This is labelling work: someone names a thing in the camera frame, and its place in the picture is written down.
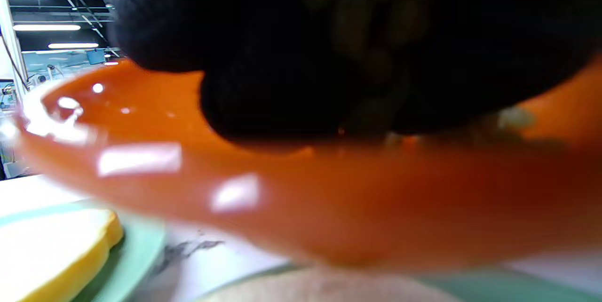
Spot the person's left hand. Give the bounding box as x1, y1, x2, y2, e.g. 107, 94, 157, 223
96, 0, 602, 145

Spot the orange plastic bowl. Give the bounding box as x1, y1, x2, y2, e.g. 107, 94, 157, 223
14, 55, 602, 272

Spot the toast slice with pale crust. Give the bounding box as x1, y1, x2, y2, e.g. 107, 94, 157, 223
195, 267, 466, 302

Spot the toast slice with orange crust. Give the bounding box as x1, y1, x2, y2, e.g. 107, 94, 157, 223
0, 208, 125, 302

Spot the green round plate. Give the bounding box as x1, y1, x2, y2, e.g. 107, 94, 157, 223
0, 201, 167, 302

